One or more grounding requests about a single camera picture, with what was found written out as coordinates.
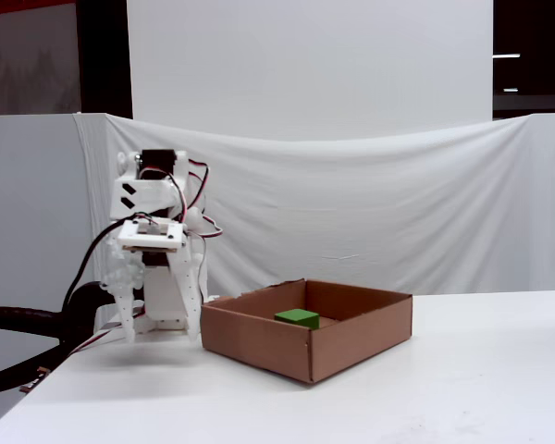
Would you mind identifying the thick black cable sleeve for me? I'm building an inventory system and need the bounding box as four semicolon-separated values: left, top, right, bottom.
0;280;117;397

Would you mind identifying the green cube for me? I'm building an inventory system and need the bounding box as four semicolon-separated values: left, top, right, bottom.
274;308;320;330

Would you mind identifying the grey partition panel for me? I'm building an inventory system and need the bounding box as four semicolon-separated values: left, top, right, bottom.
0;114;96;417

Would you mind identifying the white backdrop board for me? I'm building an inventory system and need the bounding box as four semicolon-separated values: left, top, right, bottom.
126;0;495;142

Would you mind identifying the thin black camera cable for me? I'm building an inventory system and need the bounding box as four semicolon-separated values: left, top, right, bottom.
60;212;167;325

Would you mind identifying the white cloth backdrop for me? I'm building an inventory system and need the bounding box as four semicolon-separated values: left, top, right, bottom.
72;112;555;325

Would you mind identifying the red black arm servo cable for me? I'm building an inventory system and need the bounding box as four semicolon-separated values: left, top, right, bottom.
187;158;225;241

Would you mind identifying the brown cardboard box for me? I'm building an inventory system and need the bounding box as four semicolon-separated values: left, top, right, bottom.
199;277;414;385

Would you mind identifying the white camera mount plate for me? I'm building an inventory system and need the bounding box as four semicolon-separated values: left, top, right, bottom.
118;219;189;253

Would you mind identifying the brown cabinet door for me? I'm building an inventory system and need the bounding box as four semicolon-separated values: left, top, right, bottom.
0;0;82;117

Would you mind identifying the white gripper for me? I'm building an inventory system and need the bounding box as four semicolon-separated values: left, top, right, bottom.
99;230;205;344

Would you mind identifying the red black gripper servo cable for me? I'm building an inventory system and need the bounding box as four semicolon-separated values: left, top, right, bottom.
141;168;191;226

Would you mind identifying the red white base cable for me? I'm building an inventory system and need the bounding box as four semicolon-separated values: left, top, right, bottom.
18;321;126;394

